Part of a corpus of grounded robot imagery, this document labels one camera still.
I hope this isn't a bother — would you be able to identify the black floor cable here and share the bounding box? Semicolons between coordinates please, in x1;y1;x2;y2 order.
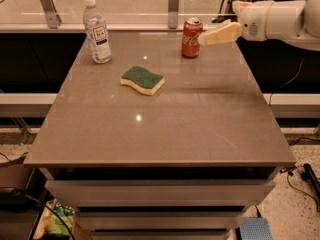
279;165;320;207

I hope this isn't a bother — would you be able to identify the red coke can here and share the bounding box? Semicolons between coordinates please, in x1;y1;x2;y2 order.
181;17;203;58

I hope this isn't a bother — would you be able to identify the left metal railing post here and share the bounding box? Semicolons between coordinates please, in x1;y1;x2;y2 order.
40;0;62;29

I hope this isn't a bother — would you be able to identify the blue textured mat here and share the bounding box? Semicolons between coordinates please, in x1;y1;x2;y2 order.
238;218;273;240

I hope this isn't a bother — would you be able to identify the green snack bag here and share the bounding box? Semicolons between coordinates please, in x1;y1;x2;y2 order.
32;199;75;240

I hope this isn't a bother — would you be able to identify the clear water bottle white cap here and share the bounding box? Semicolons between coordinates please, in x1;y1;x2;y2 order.
83;0;112;64

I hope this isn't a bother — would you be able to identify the green and yellow sponge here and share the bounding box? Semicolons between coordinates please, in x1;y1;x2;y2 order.
120;66;165;96

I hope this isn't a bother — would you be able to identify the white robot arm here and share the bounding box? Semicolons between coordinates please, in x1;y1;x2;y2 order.
198;0;320;51

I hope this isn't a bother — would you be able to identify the middle metal railing post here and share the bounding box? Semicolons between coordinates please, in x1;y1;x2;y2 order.
168;0;179;29

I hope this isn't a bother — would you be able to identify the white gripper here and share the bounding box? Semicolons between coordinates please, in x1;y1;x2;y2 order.
199;0;274;45

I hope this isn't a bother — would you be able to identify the grey drawer cabinet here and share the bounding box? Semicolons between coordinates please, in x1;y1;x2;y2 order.
26;31;295;240

